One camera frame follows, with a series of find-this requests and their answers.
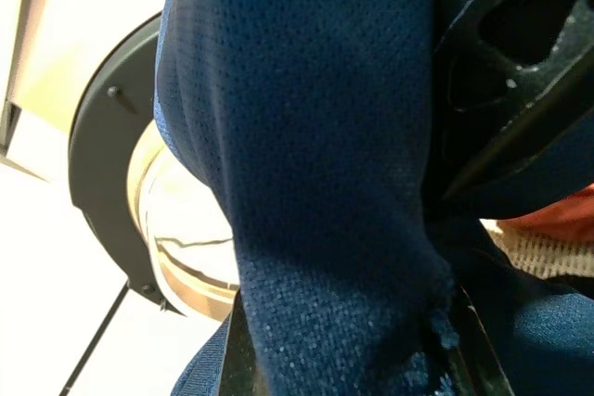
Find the orange garment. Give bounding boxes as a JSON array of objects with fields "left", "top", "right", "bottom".
[{"left": 477, "top": 182, "right": 594, "bottom": 245}]

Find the blue mesh garment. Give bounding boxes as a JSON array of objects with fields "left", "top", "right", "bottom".
[{"left": 152, "top": 0, "right": 594, "bottom": 396}]

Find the pale woven laundry basket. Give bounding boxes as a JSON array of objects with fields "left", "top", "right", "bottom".
[{"left": 482, "top": 219, "right": 594, "bottom": 284}]

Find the round glass washing machine door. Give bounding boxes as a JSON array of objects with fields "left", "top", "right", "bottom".
[{"left": 68, "top": 10, "right": 243, "bottom": 323}]

